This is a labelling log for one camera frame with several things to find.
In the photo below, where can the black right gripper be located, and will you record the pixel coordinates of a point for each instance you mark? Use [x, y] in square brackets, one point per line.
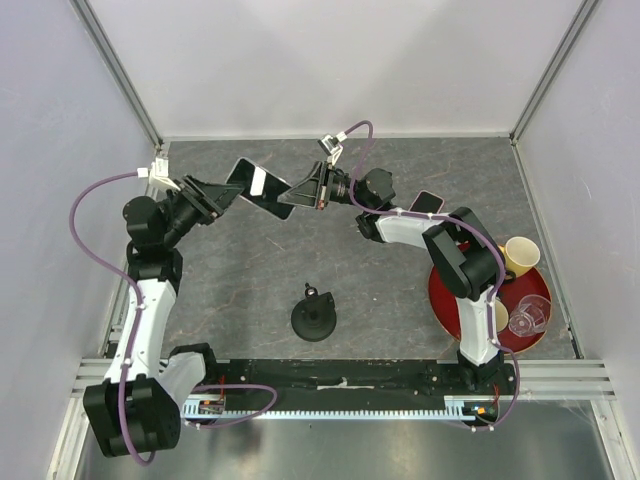
[307, 192]

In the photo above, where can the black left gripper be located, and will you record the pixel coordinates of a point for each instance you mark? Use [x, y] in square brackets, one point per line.
[210, 201]

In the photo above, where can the black phone clear case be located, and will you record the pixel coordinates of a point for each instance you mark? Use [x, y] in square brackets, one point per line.
[260, 187]

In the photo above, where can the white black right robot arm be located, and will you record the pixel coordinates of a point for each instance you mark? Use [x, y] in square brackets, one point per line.
[467, 261]

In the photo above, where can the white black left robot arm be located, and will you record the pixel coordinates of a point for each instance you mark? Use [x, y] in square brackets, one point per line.
[136, 409]

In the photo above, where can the black phone pink case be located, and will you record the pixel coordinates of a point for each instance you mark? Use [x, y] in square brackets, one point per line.
[427, 202]

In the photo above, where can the red round tray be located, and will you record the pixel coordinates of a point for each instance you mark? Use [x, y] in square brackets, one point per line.
[529, 293]

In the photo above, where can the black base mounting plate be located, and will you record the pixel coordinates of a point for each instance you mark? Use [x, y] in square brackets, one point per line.
[356, 383]

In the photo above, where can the beige paper cup upper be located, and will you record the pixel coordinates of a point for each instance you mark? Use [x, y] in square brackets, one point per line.
[521, 255]

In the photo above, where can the beige paper cup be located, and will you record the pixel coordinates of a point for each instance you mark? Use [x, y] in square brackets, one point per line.
[521, 255]
[501, 316]

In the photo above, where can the beige paper cup lower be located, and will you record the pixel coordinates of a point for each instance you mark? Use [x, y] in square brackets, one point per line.
[501, 316]

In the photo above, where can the clear plastic cup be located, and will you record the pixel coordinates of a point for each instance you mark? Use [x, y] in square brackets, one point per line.
[530, 316]

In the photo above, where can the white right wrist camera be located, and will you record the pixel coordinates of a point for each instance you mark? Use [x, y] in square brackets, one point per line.
[332, 146]

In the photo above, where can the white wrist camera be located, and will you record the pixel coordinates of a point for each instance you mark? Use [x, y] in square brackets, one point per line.
[332, 146]
[157, 176]

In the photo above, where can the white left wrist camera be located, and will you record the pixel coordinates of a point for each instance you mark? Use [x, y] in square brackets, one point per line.
[157, 176]

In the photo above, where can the black round base mount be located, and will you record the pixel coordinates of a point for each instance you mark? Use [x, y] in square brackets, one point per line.
[314, 318]

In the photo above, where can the left aluminium frame post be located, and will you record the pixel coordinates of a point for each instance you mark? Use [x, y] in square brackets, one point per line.
[101, 41]

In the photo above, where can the aluminium frame post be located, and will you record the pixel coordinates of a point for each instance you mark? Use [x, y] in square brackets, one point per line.
[568, 41]
[101, 41]

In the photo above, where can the grey slotted cable duct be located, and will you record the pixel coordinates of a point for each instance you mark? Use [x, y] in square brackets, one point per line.
[198, 410]

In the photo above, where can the right aluminium frame post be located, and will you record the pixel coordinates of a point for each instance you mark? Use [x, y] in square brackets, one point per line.
[568, 41]

